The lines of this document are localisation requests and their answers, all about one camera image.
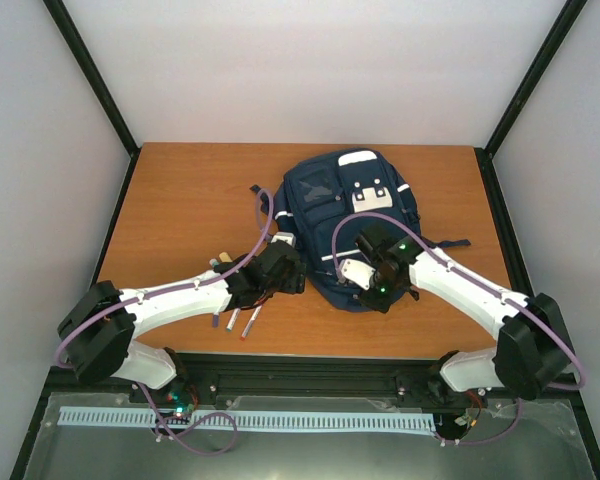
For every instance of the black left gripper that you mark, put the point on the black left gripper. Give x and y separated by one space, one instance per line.
296 282

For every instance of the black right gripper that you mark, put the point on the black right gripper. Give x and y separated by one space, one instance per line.
383 304

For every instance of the navy blue backpack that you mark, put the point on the navy blue backpack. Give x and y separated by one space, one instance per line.
326 202

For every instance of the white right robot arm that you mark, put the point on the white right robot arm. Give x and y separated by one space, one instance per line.
529 354

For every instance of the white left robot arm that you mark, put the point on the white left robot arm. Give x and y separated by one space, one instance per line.
100 335

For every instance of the red cap white marker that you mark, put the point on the red cap white marker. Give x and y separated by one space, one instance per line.
251 322

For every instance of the teal cap white marker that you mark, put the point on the teal cap white marker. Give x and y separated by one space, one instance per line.
233 319

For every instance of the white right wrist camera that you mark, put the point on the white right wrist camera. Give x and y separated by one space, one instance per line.
358 273

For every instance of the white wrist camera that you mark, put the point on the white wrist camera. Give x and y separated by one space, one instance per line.
358 273
286 237

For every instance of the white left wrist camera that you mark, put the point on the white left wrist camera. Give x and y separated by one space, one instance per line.
286 237

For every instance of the black aluminium frame rail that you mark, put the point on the black aluminium frame rail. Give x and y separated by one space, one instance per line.
216 380

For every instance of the light blue cable duct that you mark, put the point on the light blue cable duct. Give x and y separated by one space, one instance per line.
251 421

